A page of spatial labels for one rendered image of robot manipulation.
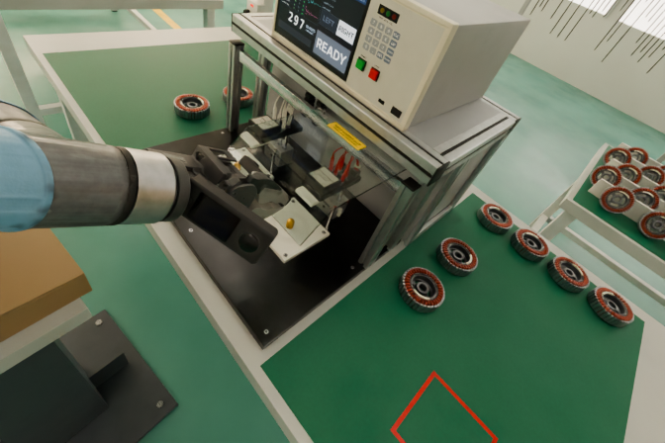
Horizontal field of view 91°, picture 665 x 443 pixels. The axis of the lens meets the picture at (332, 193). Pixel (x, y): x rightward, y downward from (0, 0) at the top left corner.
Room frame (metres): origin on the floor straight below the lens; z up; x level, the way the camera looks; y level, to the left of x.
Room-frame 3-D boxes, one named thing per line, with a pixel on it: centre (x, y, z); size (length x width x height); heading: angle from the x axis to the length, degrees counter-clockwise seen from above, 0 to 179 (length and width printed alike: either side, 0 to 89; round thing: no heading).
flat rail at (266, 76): (0.69, 0.12, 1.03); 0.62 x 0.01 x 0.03; 58
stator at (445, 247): (0.66, -0.39, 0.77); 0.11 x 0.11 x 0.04
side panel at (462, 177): (0.77, -0.31, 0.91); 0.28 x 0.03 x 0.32; 148
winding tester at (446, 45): (0.87, -0.01, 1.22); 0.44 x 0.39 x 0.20; 58
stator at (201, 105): (0.89, 0.55, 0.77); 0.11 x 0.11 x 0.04
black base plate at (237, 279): (0.62, 0.17, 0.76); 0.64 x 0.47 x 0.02; 58
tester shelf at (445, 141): (0.87, 0.01, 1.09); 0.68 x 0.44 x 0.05; 58
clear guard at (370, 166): (0.52, 0.04, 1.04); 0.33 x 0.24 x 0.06; 148
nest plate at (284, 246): (0.54, 0.07, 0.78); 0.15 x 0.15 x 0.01; 58
